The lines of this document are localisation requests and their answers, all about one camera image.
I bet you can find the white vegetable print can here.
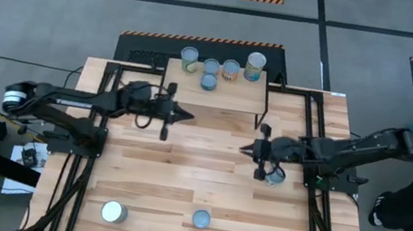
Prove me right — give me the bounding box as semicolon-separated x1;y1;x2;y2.
264;163;288;189

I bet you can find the wooden shelf with black legs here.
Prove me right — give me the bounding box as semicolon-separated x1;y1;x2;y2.
155;55;278;133

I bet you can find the black aluminium table frame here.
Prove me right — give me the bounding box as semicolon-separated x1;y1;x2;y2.
21;49;393;231

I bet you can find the teal cherries can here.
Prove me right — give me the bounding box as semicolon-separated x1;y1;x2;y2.
99;198;131;226

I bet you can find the white paper sheet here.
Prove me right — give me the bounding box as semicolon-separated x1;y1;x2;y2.
0;138;51;201

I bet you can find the black beans can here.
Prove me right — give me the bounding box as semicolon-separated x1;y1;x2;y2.
220;58;243;84

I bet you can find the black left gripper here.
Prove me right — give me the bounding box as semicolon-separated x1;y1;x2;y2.
144;79;199;146

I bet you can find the pink can with orange circles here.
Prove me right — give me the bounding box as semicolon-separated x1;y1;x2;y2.
191;208;213;231

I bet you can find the tall yellow-green labelled can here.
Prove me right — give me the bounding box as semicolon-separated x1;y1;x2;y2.
242;49;269;85

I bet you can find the green can with cartoon face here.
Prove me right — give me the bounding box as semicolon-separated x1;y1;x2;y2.
178;45;202;75

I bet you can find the black floor cable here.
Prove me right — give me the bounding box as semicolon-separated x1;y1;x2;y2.
0;53;86;92

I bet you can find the teal tuna fish can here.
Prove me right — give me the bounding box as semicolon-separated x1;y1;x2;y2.
198;71;220;93

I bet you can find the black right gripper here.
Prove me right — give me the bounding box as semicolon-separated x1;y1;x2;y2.
235;120;303;186

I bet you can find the small black device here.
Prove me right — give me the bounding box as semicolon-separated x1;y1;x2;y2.
19;146;41;169

